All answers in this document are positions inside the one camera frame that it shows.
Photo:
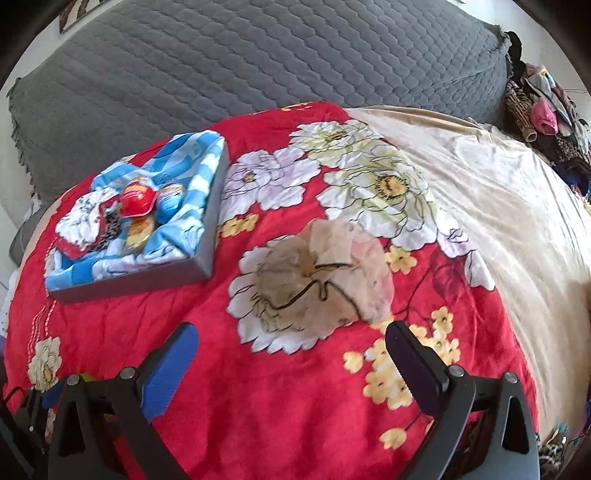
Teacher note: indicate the beige sheer pouch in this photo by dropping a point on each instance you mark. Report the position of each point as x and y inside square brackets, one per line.
[323, 277]

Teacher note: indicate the leopard print scrunchie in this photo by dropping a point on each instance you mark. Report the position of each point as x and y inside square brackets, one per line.
[110, 228]

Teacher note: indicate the leopard print cloth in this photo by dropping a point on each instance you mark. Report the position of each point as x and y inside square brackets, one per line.
[554, 457]

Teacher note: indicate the pile of clothes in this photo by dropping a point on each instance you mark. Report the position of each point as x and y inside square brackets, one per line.
[540, 115]

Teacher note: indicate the blue striped cartoon cloth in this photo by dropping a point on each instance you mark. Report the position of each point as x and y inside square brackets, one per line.
[194, 152]

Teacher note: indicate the zebra striped wall picture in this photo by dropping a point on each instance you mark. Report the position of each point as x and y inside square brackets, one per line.
[83, 11]

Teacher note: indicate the red egg toy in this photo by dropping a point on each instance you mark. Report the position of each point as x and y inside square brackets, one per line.
[138, 198]

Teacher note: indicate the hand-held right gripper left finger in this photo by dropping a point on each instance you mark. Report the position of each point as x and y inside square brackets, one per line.
[171, 374]

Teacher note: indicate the yellow snack packet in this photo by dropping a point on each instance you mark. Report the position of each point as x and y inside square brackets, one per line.
[140, 234]

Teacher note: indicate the white floral red-trimmed pouch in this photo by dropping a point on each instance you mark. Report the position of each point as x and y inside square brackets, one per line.
[78, 221]

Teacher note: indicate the blue egg toy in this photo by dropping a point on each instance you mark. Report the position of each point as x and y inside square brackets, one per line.
[171, 201]

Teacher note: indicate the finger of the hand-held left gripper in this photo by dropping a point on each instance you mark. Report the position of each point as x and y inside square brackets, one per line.
[50, 399]

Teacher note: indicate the red floral blanket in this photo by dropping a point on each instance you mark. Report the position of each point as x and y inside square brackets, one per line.
[286, 415]

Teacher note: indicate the green fuzzy scrunchie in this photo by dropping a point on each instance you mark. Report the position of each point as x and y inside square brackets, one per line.
[87, 376]

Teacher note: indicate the grey quilted pillow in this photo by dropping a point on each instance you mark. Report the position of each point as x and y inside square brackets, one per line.
[258, 60]

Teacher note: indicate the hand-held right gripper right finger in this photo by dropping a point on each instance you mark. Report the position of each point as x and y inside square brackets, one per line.
[415, 374]

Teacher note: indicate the grey shallow box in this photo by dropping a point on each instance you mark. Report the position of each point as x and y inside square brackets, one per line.
[138, 284]

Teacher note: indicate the beige bed sheet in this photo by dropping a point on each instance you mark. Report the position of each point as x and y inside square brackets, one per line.
[521, 221]

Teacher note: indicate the grey cloth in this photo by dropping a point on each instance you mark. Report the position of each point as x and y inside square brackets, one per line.
[23, 244]

